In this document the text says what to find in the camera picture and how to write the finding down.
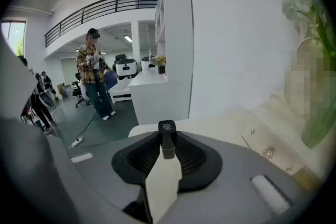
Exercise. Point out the vase of white flowers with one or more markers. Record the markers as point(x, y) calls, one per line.
point(299, 5)

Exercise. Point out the large window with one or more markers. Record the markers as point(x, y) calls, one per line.
point(14, 36)

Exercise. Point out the black office chair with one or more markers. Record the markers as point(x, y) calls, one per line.
point(80, 91)

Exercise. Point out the cream vanity dressing table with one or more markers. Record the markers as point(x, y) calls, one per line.
point(210, 126)

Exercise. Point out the black balcony railing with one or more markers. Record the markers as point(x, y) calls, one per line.
point(99, 10)

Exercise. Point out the white power strip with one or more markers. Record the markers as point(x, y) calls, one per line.
point(76, 142)

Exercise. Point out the white drawer with crystal knob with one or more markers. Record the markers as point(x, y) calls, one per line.
point(260, 139)

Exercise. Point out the small black object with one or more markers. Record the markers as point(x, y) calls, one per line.
point(167, 139)

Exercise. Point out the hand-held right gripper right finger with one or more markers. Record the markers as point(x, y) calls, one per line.
point(231, 186)

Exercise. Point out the white bookshelf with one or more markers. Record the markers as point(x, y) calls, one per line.
point(176, 21)

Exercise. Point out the white desk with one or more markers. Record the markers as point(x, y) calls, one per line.
point(149, 91)

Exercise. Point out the white robot with black screen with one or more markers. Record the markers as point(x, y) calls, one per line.
point(125, 68)
point(147, 63)

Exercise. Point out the blue chair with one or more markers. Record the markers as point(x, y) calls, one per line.
point(111, 80)

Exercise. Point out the potted yellow flowers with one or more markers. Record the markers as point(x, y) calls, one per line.
point(160, 61)

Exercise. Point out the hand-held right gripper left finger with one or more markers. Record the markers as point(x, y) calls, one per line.
point(105, 178)

